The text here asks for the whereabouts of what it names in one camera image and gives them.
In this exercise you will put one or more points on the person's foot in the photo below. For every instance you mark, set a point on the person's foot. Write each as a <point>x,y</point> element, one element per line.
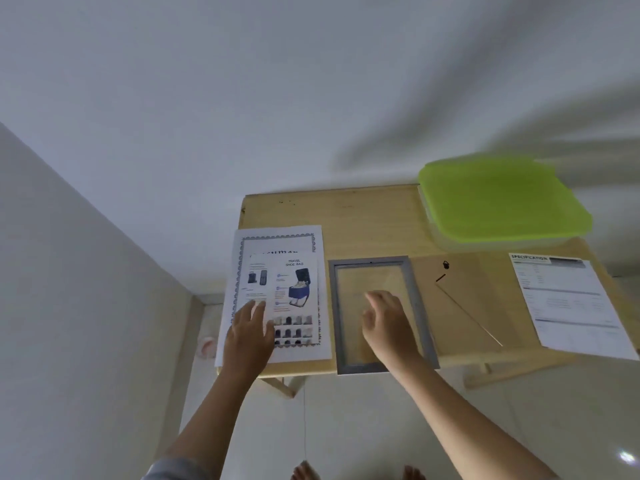
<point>305,472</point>
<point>414,473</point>

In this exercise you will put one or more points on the white table-printed sheet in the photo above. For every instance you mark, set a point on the white table-printed sheet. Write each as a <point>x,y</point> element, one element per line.
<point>570,304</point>

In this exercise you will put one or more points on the person's right forearm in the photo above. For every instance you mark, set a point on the person's right forearm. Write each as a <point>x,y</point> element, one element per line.
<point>460,419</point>

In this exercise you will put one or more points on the printed bag flyer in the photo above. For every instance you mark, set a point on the printed bag flyer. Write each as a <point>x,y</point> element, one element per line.
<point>295,289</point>

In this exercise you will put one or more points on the person's left foot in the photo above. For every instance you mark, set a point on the person's left foot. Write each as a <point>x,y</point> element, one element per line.
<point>305,472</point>

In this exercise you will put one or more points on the person's right hand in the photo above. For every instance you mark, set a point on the person's right hand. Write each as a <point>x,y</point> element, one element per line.
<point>394,334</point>

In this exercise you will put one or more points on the brown frame backing board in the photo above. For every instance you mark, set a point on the brown frame backing board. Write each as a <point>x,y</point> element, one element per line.
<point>475,294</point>

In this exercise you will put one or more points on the clear container with green lid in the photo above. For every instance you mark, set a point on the clear container with green lid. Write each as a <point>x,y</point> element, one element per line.
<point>500,199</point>

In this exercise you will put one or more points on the person's right thumb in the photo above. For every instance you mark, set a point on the person's right thumb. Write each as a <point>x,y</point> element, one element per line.
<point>368,325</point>

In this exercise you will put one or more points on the grey picture frame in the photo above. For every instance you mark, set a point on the grey picture frame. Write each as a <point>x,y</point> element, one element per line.
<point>334,319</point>

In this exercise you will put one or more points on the white sheet with blue border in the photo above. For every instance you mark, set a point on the white sheet with blue border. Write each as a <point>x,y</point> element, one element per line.
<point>280,239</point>

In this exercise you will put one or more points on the person's right foot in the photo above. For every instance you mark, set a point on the person's right foot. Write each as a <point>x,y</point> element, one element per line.
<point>414,473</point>

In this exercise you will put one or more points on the grey sleeve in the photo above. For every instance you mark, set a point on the grey sleeve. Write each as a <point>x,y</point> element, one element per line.
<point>172,470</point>

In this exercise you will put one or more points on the person's left thumb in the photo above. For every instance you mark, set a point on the person's left thumb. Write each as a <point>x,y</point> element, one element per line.
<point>270,336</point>

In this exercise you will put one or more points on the person's left hand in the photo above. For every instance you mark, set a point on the person's left hand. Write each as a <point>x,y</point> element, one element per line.
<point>246,344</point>

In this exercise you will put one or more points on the person's left forearm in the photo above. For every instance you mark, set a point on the person's left forearm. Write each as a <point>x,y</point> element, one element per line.
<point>220,419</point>

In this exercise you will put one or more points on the light wooden table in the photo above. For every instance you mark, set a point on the light wooden table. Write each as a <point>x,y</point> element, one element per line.
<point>360,219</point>

